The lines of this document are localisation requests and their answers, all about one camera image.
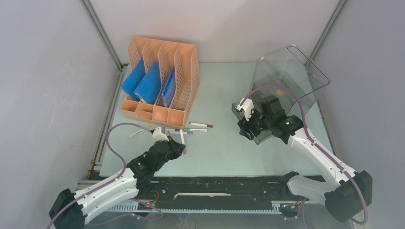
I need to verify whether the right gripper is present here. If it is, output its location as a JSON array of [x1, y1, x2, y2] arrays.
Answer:
[[237, 107, 272, 141]]

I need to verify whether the purple cap marker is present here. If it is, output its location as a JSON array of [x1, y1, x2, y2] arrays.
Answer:
[[169, 131, 193, 135]]

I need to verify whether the green cap marker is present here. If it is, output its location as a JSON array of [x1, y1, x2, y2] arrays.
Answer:
[[183, 128, 208, 132]]

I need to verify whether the small cork block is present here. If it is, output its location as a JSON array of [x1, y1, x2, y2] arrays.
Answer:
[[276, 90, 284, 96]]

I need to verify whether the blue folder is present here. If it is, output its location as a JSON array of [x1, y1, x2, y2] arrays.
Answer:
[[121, 58, 146, 102], [134, 61, 161, 104], [161, 67, 176, 107]]

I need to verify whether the blue folder front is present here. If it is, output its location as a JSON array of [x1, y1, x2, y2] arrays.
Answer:
[[121, 58, 146, 102]]

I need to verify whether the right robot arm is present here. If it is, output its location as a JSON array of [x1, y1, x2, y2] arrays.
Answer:
[[235, 96, 373, 224]]

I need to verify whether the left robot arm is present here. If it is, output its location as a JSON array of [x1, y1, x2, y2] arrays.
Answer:
[[48, 137, 186, 229]]

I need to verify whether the yellow cap marker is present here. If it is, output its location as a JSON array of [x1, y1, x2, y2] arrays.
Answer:
[[128, 125, 151, 138]]

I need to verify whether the orange plastic file organizer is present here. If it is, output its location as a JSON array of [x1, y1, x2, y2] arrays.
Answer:
[[120, 36, 200, 129]]

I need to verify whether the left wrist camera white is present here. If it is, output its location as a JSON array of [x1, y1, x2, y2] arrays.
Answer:
[[152, 126, 169, 142]]

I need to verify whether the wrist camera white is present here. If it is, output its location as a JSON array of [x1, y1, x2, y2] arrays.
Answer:
[[152, 126, 169, 142], [236, 97, 254, 121]]

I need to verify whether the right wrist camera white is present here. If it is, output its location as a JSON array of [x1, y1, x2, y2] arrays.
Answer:
[[236, 97, 254, 121]]

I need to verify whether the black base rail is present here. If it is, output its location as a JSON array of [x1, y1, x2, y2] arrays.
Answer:
[[136, 176, 301, 211]]

